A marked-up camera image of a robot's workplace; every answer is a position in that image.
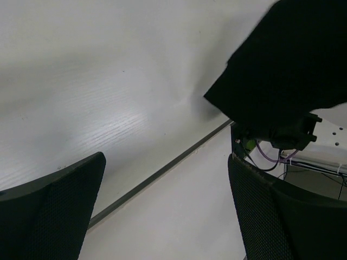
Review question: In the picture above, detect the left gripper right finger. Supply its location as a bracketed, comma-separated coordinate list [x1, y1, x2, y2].
[228, 153, 346, 259]

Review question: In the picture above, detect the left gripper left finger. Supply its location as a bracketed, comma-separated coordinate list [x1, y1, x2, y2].
[1, 152, 106, 259]

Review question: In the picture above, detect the black skirt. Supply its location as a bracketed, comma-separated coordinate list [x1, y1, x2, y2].
[204, 1, 346, 129]

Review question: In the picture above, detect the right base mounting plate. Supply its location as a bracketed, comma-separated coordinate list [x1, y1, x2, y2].
[230, 122, 256, 159]

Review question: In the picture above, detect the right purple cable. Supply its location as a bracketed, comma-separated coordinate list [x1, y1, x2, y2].
[256, 140, 300, 165]

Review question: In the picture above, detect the aluminium table frame rail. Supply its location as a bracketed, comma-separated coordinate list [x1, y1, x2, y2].
[88, 120, 234, 230]

